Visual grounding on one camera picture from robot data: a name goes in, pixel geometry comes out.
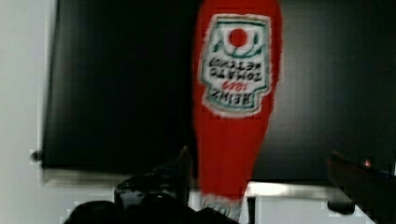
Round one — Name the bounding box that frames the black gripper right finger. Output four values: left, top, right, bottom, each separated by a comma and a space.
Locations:
327, 152, 396, 224

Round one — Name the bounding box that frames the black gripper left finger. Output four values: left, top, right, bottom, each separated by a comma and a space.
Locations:
114, 146, 192, 208

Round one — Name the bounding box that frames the red plush ketchup bottle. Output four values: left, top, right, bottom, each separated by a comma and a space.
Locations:
193, 0, 283, 220

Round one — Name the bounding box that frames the black toy oven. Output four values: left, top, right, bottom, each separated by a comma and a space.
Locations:
41, 0, 395, 186

